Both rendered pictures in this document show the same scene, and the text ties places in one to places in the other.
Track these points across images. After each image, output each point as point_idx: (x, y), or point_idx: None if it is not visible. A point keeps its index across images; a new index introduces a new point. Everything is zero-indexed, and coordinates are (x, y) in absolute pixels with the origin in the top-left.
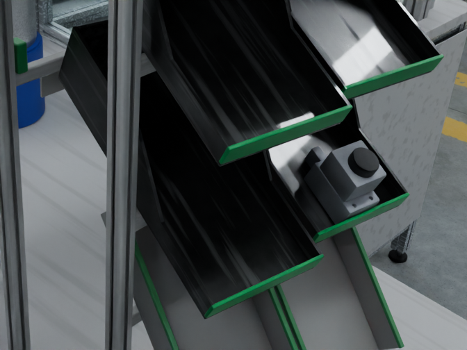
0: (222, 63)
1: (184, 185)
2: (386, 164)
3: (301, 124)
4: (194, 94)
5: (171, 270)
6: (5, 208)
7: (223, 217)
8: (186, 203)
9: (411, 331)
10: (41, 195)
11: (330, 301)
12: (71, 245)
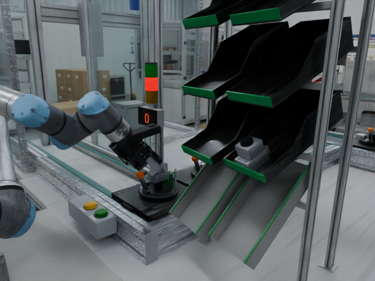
0: (222, 79)
1: (229, 131)
2: (275, 164)
3: (197, 88)
4: (197, 76)
5: (229, 168)
6: None
7: (221, 141)
8: (222, 134)
9: None
10: (355, 222)
11: (258, 231)
12: (326, 229)
